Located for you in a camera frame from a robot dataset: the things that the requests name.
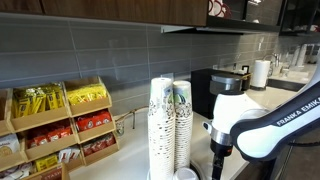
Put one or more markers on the left patterned paper cup stack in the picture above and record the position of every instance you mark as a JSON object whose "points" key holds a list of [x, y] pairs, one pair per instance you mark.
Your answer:
{"points": [[161, 129]]}

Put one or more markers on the white lid stack on tray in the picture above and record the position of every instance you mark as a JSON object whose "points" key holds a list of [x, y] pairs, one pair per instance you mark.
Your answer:
{"points": [[185, 174]]}

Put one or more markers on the red sugar packets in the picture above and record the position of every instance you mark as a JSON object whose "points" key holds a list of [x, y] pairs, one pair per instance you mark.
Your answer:
{"points": [[92, 120]]}

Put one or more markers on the wooden condiment organizer rack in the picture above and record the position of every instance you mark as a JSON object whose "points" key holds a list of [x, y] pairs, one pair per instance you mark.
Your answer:
{"points": [[38, 126]]}

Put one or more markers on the black Keurig coffee maker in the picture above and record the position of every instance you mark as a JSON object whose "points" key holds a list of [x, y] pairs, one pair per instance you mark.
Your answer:
{"points": [[206, 84]]}

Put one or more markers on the wooden upper cabinet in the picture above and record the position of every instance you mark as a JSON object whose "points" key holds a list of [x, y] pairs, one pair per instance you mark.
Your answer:
{"points": [[172, 12]]}

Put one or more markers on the yellow sweetener packets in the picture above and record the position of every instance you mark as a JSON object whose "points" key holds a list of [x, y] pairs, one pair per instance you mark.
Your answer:
{"points": [[86, 93]]}

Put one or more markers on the patterned paper cup stack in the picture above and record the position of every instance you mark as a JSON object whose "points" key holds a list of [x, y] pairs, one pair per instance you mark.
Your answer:
{"points": [[161, 129], [183, 123]]}

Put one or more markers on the white paper towel roll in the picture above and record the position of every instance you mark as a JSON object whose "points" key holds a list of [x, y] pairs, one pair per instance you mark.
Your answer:
{"points": [[260, 74]]}

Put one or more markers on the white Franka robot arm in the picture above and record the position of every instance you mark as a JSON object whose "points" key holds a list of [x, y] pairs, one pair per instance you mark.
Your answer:
{"points": [[257, 133]]}

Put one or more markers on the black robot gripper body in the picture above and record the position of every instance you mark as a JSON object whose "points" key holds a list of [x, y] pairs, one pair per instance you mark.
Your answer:
{"points": [[220, 152]]}

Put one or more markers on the right patterned paper cup stack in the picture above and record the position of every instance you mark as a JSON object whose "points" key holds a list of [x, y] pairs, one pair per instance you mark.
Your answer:
{"points": [[183, 123]]}

